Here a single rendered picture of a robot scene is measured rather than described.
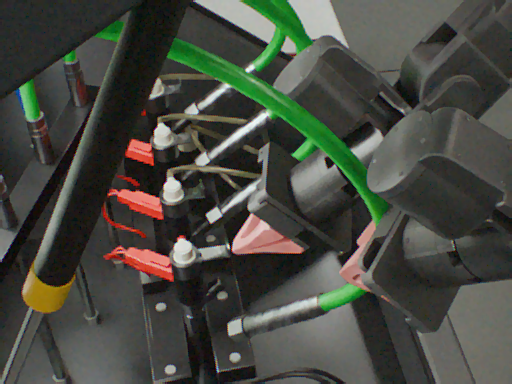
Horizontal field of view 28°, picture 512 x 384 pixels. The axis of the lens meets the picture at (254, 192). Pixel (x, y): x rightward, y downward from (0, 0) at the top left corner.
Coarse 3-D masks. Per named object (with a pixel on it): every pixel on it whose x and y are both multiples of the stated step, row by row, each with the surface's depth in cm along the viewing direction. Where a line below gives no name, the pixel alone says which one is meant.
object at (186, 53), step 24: (120, 24) 65; (192, 48) 66; (216, 72) 66; (240, 72) 66; (264, 96) 67; (288, 120) 68; (312, 120) 68; (336, 144) 69; (360, 168) 70; (360, 192) 71; (360, 288) 79
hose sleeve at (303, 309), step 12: (300, 300) 83; (312, 300) 82; (264, 312) 85; (276, 312) 84; (288, 312) 83; (300, 312) 82; (312, 312) 82; (324, 312) 82; (252, 324) 85; (264, 324) 84; (276, 324) 84; (288, 324) 84; (252, 336) 86
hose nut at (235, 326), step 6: (234, 318) 87; (240, 318) 86; (228, 324) 87; (234, 324) 86; (240, 324) 86; (228, 330) 87; (234, 330) 86; (240, 330) 86; (234, 336) 86; (240, 336) 86; (246, 336) 86
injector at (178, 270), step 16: (176, 272) 94; (192, 272) 94; (176, 288) 96; (192, 288) 95; (208, 288) 97; (224, 288) 97; (192, 304) 97; (192, 320) 99; (192, 336) 102; (192, 352) 104; (208, 352) 104; (208, 368) 106
